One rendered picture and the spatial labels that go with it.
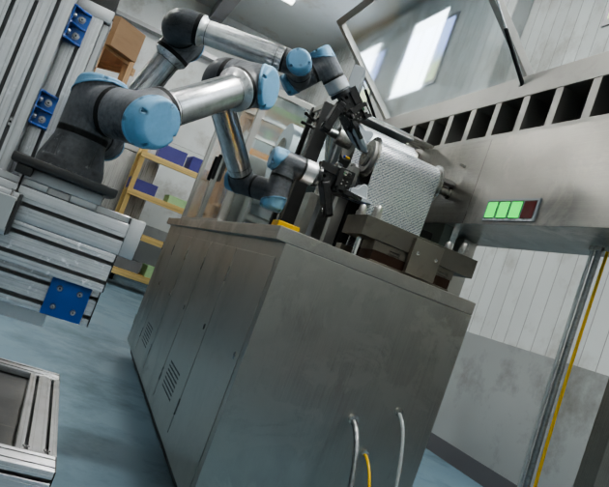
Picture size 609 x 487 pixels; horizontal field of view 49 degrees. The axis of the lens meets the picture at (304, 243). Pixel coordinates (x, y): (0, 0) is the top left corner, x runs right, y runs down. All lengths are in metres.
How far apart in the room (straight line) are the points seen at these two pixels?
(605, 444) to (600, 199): 0.58
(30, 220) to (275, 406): 0.81
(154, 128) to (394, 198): 0.99
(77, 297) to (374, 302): 0.82
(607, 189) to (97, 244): 1.21
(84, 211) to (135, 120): 0.24
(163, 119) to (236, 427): 0.85
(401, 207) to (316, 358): 0.63
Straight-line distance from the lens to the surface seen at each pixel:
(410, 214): 2.24
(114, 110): 1.50
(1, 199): 1.43
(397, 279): 1.95
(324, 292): 1.86
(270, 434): 1.90
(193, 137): 11.13
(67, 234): 1.54
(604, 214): 1.75
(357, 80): 2.84
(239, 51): 2.08
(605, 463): 1.77
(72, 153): 1.54
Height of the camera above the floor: 0.75
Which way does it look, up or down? 4 degrees up
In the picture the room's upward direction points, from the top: 20 degrees clockwise
